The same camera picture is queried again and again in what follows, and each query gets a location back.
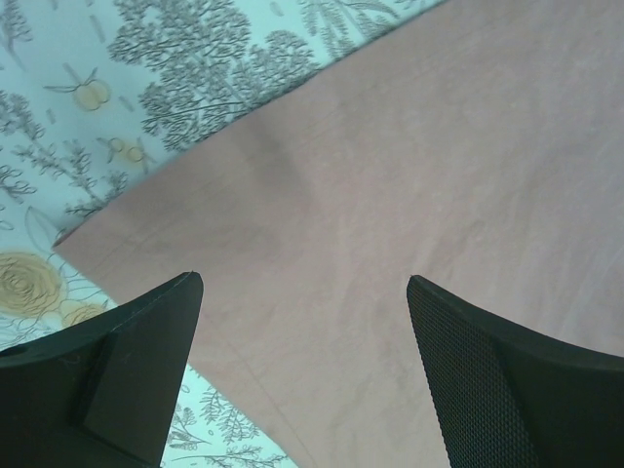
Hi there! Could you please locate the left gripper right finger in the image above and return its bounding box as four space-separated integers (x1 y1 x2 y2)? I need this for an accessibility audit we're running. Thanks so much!
407 276 623 467

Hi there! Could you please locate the floral table mat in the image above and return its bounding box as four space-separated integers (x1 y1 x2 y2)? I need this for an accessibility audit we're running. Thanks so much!
1 1 447 467

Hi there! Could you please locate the pink t shirt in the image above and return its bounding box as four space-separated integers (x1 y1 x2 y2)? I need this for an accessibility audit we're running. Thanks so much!
56 1 623 467

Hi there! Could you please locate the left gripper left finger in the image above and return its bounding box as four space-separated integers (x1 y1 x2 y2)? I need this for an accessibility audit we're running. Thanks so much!
1 272 203 467

